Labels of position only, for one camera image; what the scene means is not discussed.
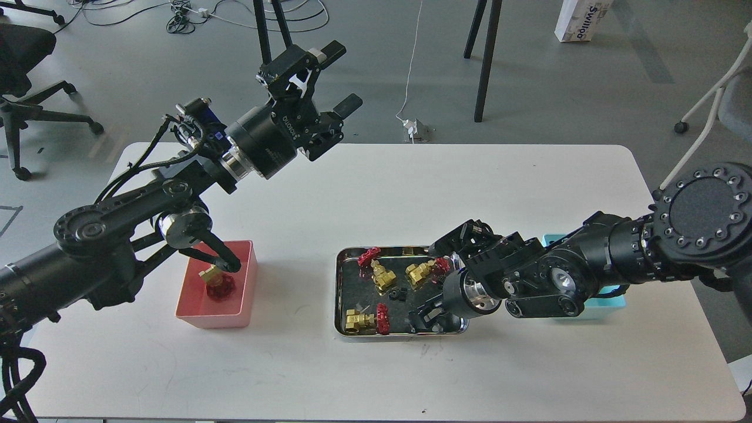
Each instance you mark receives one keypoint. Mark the brass valve red handwheel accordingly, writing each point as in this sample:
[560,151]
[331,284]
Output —
[219,285]

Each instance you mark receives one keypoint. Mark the light blue plastic box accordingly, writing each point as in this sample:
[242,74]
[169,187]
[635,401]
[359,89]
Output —
[595,308]

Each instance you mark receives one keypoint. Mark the black table leg left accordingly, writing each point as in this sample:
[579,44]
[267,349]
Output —
[262,28]

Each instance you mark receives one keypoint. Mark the white power adapter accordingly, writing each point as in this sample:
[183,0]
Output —
[415,131]

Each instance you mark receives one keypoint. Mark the black office chair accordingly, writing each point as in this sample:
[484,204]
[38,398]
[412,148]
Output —
[23,48]

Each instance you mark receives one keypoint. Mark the brass valve top left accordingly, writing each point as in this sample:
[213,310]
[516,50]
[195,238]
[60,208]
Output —
[383,279]

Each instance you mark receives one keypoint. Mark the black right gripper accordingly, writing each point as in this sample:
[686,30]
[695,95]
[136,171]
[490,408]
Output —
[462,297]

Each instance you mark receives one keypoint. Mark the black table leg right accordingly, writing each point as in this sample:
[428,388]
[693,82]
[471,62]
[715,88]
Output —
[489,50]

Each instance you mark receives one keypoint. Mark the pink plastic box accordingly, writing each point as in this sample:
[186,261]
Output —
[195,307]

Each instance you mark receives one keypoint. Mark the white cardboard box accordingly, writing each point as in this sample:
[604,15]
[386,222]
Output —
[578,20]

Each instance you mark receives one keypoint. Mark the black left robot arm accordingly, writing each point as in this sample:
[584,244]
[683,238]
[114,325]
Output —
[104,250]

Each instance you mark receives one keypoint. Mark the brass valve bottom left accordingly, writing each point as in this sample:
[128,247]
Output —
[357,321]

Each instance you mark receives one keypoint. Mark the black gear centre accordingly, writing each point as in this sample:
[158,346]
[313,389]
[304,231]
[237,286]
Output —
[398,294]

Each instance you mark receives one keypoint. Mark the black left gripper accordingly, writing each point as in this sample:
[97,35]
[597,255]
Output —
[268,137]

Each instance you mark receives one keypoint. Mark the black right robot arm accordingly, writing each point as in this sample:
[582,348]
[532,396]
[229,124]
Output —
[699,227]

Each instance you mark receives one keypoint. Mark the black cable bundle floor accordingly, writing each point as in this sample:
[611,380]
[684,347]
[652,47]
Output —
[185,17]

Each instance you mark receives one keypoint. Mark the brass valve top right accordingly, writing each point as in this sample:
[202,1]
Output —
[433,271]

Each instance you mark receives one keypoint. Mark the steel metal tray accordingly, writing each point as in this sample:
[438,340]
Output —
[355,292]

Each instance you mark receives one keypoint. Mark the black table leg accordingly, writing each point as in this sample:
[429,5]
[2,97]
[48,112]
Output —
[489,50]
[262,28]

